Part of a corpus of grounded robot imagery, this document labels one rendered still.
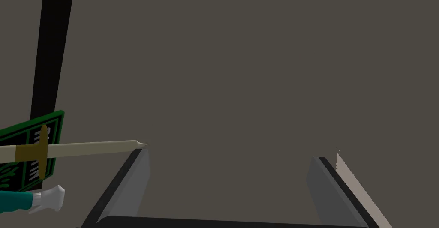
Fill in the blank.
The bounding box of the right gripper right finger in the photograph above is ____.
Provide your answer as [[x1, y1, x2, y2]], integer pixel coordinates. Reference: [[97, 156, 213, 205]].
[[306, 156, 373, 227]]

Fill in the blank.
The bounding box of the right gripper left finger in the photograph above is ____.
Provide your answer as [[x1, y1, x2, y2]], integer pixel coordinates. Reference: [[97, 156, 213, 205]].
[[81, 148, 151, 227]]

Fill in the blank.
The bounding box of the beige sword with gold guard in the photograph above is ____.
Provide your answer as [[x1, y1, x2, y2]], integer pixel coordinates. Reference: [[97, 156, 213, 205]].
[[0, 124, 148, 180]]

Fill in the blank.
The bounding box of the green book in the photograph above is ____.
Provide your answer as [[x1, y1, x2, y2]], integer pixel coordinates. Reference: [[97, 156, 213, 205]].
[[0, 110, 66, 192]]

